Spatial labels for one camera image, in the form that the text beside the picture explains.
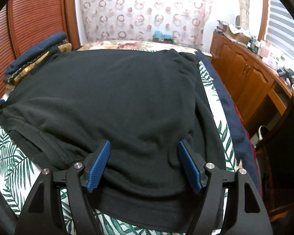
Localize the black printed t-shirt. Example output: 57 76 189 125
0 49 225 233

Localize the palm leaf bed sheet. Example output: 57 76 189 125
0 62 236 234

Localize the navy fleece blanket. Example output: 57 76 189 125
195 49 262 195

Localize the navy folded garment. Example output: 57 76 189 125
4 31 67 75

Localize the brown louvered wardrobe door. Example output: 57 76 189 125
0 0 80 98

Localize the wooden sideboard cabinet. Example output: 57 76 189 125
210 32 292 135

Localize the spare black gripper on cabinet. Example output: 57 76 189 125
277 67 294 92

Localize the circle patterned sheer curtain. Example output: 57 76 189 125
79 0 213 49

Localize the pink bottle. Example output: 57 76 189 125
260 41 271 58

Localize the cardboard box on cabinet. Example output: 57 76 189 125
224 24 251 45

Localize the box with blue cloth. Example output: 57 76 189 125
152 30 174 44

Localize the grey zebra window blind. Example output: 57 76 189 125
265 0 294 60

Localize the tied beige curtain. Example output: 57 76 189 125
239 0 250 30

